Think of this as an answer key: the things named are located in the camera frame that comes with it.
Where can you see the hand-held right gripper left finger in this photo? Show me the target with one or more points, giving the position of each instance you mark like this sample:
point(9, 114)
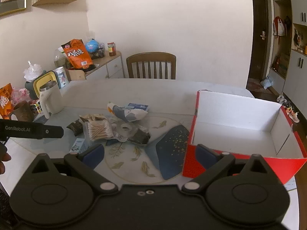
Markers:
point(92, 154)

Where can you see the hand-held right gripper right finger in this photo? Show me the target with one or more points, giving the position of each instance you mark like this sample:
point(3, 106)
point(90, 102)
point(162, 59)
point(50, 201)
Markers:
point(206, 154)

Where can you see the clear tape roll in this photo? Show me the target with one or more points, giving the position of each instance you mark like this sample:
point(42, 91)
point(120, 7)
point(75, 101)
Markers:
point(126, 127)

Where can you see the red cardboard box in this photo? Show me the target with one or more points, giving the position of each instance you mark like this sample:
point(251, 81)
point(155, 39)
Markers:
point(239, 115)

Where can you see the white and grey bag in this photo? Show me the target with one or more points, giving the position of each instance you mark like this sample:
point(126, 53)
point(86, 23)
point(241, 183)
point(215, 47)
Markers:
point(127, 113)

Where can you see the blue snack packet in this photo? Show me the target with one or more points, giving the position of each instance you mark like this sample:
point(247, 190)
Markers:
point(138, 106)

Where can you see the white fish-patterned desktop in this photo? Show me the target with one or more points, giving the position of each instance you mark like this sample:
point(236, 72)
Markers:
point(156, 92)

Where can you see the person's left hand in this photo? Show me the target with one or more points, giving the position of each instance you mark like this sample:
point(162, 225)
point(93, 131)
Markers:
point(3, 157)

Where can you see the small white and blue box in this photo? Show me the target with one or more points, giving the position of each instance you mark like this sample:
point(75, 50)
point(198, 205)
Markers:
point(79, 146)

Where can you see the brown mug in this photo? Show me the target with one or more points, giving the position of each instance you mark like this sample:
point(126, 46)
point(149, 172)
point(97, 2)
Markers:
point(22, 112)

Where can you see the cotton swab packet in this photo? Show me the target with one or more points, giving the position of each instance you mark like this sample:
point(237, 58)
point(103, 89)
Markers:
point(98, 130)

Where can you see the puzzle cube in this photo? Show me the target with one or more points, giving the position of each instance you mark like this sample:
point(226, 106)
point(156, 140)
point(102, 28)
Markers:
point(36, 106)

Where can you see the clear packet with dark contents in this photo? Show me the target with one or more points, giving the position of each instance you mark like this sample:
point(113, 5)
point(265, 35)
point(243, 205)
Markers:
point(118, 135)

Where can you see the pink plastic wrap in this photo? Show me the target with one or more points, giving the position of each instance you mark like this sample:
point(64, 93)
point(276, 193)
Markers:
point(21, 95)

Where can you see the small orange snack bag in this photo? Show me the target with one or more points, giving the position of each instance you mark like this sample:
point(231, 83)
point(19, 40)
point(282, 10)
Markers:
point(5, 100)

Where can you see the white tumbler with steel rim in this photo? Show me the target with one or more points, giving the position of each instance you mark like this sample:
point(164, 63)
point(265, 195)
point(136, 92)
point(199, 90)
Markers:
point(52, 98)

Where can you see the grey container with yellow lid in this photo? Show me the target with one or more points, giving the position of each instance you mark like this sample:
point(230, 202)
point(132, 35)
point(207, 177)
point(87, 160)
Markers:
point(43, 81)

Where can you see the dark crumpled packet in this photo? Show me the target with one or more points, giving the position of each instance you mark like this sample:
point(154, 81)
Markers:
point(141, 136)

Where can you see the clear plastic bag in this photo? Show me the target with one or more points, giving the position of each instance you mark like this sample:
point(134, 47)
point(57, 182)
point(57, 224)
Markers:
point(32, 71)

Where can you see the white printed can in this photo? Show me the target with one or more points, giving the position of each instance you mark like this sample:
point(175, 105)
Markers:
point(61, 77)

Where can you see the open brown cardboard box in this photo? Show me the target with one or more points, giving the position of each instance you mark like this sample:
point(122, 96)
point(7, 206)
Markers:
point(75, 74)

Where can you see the white side cabinet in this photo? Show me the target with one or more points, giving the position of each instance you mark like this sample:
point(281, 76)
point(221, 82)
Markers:
point(110, 67)

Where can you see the large orange snack bag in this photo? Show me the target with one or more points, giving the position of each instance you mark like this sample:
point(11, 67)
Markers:
point(78, 55)

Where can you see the pale blue bag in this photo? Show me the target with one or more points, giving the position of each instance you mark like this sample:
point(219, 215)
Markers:
point(266, 82)

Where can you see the pile of shoes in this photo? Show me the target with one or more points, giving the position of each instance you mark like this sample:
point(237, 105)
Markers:
point(289, 107)

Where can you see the dark glass jar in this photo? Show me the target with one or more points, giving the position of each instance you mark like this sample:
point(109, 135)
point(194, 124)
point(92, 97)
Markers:
point(98, 53)

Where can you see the wooden chair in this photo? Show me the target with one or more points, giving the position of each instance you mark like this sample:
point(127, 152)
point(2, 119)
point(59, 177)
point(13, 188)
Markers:
point(151, 64)

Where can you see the blue globe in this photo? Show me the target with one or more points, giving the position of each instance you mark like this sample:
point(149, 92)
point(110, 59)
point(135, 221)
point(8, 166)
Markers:
point(92, 45)

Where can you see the red-lidded sauce jar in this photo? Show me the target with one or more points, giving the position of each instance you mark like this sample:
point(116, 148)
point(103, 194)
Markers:
point(111, 49)

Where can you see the dark wooden door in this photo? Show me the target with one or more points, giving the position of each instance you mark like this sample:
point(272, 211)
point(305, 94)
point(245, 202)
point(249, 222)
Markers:
point(260, 36)

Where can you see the red and white hanging bag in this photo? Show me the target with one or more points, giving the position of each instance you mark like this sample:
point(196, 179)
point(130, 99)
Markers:
point(280, 27)

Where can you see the grey cabinet wall unit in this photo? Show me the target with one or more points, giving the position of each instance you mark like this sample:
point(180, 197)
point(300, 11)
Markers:
point(296, 76)

